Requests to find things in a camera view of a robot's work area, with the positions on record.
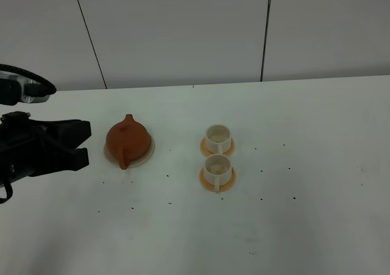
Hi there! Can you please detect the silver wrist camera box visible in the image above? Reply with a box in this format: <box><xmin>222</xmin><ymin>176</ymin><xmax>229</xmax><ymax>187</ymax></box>
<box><xmin>17</xmin><ymin>77</ymin><xmax>50</xmax><ymax>103</ymax></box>

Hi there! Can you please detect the near white teacup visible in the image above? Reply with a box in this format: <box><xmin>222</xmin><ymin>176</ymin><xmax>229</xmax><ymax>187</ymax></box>
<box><xmin>202</xmin><ymin>154</ymin><xmax>233</xmax><ymax>193</ymax></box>

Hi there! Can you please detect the orange cup coaster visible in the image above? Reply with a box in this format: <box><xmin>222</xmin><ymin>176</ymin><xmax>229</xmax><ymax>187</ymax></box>
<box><xmin>200</xmin><ymin>137</ymin><xmax>235</xmax><ymax>157</ymax></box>
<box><xmin>199</xmin><ymin>168</ymin><xmax>236</xmax><ymax>192</ymax></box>

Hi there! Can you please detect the white teacup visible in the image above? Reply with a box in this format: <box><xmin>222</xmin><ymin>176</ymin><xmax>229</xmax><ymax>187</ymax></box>
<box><xmin>202</xmin><ymin>154</ymin><xmax>233</xmax><ymax>193</ymax></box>
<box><xmin>205</xmin><ymin>124</ymin><xmax>232</xmax><ymax>154</ymax></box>

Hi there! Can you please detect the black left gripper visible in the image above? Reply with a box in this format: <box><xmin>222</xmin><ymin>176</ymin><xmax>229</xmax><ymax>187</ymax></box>
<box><xmin>1</xmin><ymin>112</ymin><xmax>91</xmax><ymax>187</ymax></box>

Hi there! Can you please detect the beige round teapot saucer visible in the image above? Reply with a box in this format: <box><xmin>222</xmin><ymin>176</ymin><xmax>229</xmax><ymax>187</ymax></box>
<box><xmin>103</xmin><ymin>137</ymin><xmax>155</xmax><ymax>168</ymax></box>

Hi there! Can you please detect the near orange cup coaster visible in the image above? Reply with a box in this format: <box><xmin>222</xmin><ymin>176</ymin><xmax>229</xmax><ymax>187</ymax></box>
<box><xmin>199</xmin><ymin>168</ymin><xmax>236</xmax><ymax>192</ymax></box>

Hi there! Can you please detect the far orange cup coaster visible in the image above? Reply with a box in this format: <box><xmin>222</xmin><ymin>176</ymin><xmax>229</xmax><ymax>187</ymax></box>
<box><xmin>200</xmin><ymin>137</ymin><xmax>235</xmax><ymax>157</ymax></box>

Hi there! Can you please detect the brown clay teapot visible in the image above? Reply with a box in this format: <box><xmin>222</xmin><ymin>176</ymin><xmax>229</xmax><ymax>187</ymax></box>
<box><xmin>105</xmin><ymin>114</ymin><xmax>152</xmax><ymax>170</ymax></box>

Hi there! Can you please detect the far white teacup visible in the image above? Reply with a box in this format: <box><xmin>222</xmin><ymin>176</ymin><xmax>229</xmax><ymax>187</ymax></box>
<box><xmin>205</xmin><ymin>124</ymin><xmax>232</xmax><ymax>154</ymax></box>

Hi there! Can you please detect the black braided camera cable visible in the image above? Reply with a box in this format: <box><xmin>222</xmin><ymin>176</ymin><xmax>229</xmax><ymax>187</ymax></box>
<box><xmin>0</xmin><ymin>63</ymin><xmax>57</xmax><ymax>95</ymax></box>

